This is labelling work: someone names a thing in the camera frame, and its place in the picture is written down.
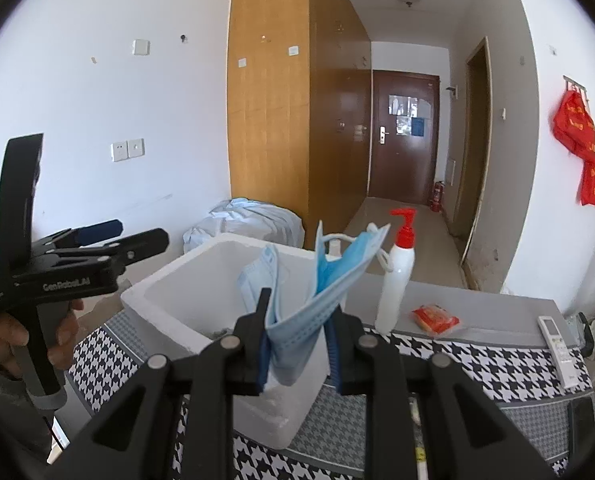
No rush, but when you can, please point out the dark brown door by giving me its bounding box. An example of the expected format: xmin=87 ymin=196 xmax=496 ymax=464
xmin=368 ymin=71 xmax=441 ymax=205

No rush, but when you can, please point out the red snack packet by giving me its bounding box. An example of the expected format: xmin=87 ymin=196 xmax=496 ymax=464
xmin=410 ymin=304 xmax=462 ymax=336

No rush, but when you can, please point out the white remote control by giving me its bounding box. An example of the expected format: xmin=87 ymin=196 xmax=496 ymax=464
xmin=537 ymin=315 xmax=581 ymax=390

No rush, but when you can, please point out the houndstooth tablecloth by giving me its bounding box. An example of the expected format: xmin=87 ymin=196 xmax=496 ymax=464
xmin=70 ymin=275 xmax=595 ymax=480

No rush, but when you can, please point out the person's left hand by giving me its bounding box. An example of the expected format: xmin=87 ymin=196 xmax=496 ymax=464
xmin=0 ymin=297 xmax=86 ymax=381

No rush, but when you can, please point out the red hanging cloth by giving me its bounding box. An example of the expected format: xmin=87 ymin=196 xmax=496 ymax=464
xmin=552 ymin=87 xmax=595 ymax=211

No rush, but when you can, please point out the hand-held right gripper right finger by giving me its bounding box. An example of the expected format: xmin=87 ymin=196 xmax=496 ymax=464
xmin=326 ymin=305 xmax=558 ymax=480

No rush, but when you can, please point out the white foam box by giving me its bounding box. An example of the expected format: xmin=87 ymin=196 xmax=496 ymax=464
xmin=120 ymin=232 xmax=348 ymax=451

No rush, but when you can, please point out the double wall socket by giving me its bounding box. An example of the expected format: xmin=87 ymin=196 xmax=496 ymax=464
xmin=110 ymin=138 xmax=145 ymax=162

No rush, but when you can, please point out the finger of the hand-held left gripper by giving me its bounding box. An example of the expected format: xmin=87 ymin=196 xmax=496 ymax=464
xmin=32 ymin=219 xmax=124 ymax=256
xmin=42 ymin=228 xmax=170 ymax=267

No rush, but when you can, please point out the white pump bottle red top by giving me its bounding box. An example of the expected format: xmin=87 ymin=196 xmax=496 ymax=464
xmin=375 ymin=207 xmax=417 ymax=335

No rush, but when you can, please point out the packaged blue face mask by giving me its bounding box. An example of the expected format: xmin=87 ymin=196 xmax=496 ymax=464
xmin=236 ymin=245 xmax=281 ymax=313

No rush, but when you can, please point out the white bedding bundle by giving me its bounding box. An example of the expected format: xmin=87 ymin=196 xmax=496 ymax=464
xmin=182 ymin=198 xmax=305 ymax=261

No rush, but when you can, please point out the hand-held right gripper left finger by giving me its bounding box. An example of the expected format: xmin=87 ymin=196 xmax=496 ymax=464
xmin=42 ymin=287 xmax=273 ymax=480

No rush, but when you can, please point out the wooden wardrobe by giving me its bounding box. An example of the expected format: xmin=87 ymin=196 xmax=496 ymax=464
xmin=226 ymin=0 xmax=373 ymax=251

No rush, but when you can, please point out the wooden door frame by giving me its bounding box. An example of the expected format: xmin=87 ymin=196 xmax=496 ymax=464
xmin=450 ymin=36 xmax=493 ymax=241

